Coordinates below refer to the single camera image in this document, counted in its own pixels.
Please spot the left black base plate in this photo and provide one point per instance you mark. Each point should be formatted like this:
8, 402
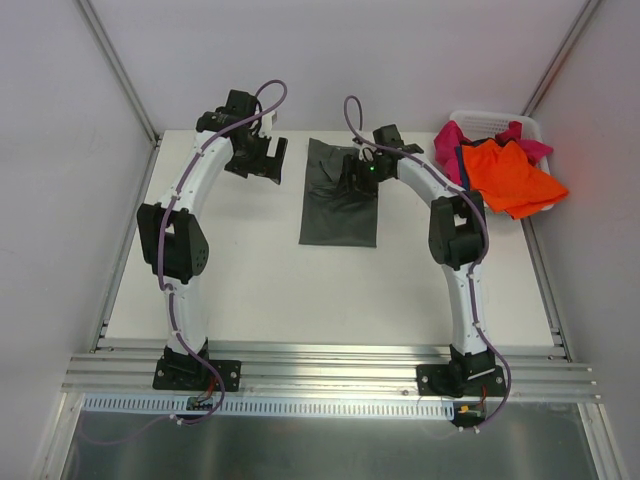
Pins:
191, 375

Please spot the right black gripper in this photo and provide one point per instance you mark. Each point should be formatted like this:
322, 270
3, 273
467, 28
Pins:
357, 173

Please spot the white plastic laundry basket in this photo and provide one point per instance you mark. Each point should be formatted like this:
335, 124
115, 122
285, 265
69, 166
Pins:
478, 124

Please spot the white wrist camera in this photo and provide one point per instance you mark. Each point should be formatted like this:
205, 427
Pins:
365, 153
266, 124

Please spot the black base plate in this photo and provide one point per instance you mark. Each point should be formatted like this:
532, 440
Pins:
440, 380
191, 375

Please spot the navy blue t-shirt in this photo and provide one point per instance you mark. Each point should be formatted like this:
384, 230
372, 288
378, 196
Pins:
465, 182

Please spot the magenta t-shirt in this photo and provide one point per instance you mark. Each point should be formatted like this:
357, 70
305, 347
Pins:
450, 145

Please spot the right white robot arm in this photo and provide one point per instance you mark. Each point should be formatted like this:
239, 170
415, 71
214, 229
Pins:
457, 241

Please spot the right small circuit board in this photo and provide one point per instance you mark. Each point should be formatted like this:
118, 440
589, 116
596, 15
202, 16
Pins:
473, 410

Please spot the dark grey t-shirt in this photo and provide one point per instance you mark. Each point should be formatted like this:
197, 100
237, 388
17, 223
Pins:
332, 215

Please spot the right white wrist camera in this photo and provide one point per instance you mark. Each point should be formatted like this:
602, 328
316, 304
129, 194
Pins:
365, 153

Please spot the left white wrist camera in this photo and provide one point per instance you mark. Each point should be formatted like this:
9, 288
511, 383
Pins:
266, 124

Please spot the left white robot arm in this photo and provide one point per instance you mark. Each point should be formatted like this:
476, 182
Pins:
234, 138

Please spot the orange t-shirt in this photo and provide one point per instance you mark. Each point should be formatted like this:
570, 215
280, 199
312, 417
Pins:
507, 181

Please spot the left small circuit board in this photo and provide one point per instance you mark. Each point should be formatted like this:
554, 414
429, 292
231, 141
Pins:
199, 403

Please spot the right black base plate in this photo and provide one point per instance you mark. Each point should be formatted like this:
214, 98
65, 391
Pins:
440, 380

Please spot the aluminium mounting rail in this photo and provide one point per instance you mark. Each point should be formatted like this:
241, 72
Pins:
540, 374

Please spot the small circuit board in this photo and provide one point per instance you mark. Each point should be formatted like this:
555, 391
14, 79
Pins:
473, 410
199, 403

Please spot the white slotted cable duct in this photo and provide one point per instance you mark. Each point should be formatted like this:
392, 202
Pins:
271, 406

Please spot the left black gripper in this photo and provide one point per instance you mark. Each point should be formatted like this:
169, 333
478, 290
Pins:
258, 156

